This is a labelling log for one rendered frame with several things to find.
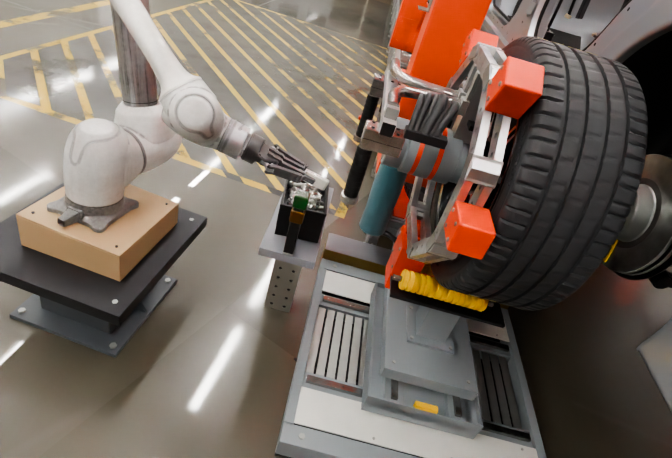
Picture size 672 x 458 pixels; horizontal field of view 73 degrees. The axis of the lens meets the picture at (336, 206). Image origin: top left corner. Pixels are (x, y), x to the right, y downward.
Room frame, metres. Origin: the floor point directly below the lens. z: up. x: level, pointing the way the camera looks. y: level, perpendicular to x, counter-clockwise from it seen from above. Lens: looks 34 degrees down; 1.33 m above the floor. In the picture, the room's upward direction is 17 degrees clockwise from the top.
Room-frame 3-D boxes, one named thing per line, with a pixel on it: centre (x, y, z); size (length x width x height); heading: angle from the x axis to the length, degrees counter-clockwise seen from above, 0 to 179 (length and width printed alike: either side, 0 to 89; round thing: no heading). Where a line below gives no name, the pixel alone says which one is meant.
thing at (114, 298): (1.01, 0.69, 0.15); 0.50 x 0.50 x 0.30; 86
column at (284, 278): (1.25, 0.10, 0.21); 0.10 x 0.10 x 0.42; 2
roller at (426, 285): (0.98, -0.36, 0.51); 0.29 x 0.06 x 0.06; 92
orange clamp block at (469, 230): (0.78, -0.27, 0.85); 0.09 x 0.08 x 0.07; 2
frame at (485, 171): (1.10, -0.25, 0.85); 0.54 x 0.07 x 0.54; 2
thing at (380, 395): (1.09, -0.42, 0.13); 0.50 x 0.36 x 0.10; 2
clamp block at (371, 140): (0.92, -0.05, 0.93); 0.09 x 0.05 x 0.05; 92
